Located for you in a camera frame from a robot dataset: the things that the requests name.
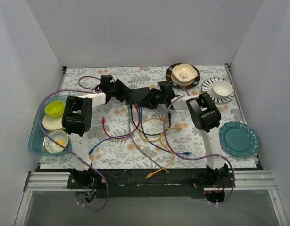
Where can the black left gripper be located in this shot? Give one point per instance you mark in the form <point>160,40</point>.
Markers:
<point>121,90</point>

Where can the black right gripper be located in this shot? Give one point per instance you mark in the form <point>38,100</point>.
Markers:
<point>153,98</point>

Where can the black network switch box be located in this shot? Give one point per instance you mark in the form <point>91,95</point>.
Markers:
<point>136,95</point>

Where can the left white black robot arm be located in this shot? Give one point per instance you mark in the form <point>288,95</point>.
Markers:
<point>77,116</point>

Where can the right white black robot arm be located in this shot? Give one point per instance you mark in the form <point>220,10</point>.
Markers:
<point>204,114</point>

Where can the dark brown round plate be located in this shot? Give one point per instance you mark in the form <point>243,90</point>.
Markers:
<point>168,77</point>

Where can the cream square bowl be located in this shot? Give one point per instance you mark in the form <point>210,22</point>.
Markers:
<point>184,74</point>

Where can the lime green plastic bowl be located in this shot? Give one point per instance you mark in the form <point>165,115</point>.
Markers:
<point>55,109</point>

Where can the white round bowl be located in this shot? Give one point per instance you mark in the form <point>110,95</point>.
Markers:
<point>222,88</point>

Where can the blue striped white plate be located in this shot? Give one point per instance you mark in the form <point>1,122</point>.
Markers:
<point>207,87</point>

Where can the patterned bowl with yellow centre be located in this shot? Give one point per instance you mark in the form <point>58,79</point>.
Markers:
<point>58,136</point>

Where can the cream plastic plate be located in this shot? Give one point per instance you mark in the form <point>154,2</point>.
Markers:
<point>51,124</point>

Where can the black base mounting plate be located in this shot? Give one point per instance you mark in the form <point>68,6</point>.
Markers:
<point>120,183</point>

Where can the teal scalloped plate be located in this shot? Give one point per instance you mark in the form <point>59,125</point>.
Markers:
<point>238,139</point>

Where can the teal plastic tray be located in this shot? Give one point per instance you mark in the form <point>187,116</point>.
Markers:
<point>37,138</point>

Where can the aluminium frame rail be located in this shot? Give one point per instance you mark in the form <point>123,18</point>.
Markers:
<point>126,198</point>

